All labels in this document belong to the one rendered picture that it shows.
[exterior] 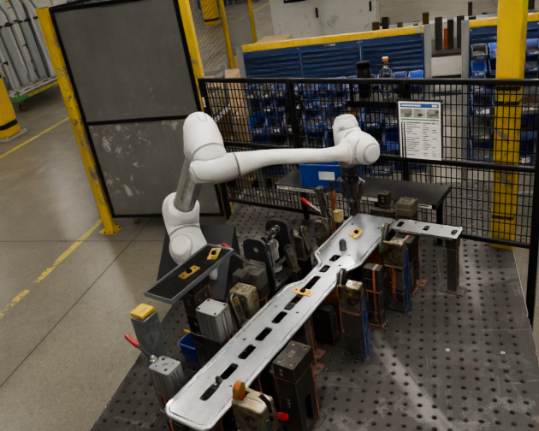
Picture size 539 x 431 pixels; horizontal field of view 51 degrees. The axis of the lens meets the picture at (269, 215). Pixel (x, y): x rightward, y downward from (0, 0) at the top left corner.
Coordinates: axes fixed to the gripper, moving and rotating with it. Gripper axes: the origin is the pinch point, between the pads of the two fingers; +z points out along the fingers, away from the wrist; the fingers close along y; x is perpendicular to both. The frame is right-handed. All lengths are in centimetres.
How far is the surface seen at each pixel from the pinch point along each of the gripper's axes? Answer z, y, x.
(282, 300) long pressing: 14, -4, -55
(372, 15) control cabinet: 17, -267, 612
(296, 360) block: 11, 20, -84
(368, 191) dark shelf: 10.7, -11.1, 37.6
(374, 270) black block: 15.0, 18.4, -21.9
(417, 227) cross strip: 13.9, 22.4, 14.9
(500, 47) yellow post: -54, 45, 58
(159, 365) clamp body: 7, -18, -107
